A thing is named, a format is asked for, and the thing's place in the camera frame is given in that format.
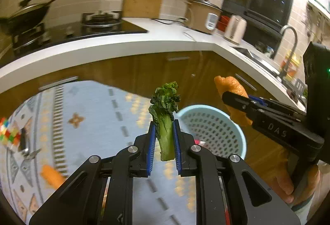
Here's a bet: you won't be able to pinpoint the orange peel piece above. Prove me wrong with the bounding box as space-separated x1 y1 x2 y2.
214 76 253 127

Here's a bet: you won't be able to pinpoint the green broccoli stalk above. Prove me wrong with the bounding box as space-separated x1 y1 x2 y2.
148 81 180 161

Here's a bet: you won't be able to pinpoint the chrome kitchen faucet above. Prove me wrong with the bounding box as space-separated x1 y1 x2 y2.
274 24 298 80

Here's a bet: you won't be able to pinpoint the wooden kitchen cabinets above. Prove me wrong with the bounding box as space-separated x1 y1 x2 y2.
0 50 308 189

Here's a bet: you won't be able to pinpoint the right hand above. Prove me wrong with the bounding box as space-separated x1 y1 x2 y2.
269 149 321 205

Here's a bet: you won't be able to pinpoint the light blue perforated basket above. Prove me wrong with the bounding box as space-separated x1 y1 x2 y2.
174 105 247 159

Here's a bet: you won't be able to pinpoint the white electric kettle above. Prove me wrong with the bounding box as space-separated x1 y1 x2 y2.
224 15 247 45

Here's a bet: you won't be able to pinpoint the patterned blue table mat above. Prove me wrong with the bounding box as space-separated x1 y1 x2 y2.
1 81 196 224

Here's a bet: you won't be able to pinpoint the beige rice cooker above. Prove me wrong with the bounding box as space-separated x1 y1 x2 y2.
185 0 222 34

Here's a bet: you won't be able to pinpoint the orange peel on mat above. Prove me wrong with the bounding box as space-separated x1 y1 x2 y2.
40 165 65 189

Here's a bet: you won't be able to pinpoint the black gas stove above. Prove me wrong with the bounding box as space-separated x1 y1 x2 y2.
12 10 148 57

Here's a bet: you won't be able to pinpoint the black car key fob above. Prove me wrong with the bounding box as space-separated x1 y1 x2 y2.
18 128 30 156

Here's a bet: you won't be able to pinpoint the colourful Rubik's cube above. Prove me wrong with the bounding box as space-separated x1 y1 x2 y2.
0 118 21 152

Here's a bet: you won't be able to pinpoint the black wok pan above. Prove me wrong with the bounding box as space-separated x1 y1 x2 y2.
1 0 56 36

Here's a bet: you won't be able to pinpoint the white power cable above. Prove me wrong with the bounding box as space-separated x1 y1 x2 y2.
150 17 199 42

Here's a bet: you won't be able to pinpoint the silver key ring clip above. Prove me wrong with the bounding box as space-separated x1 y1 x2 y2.
24 149 41 161

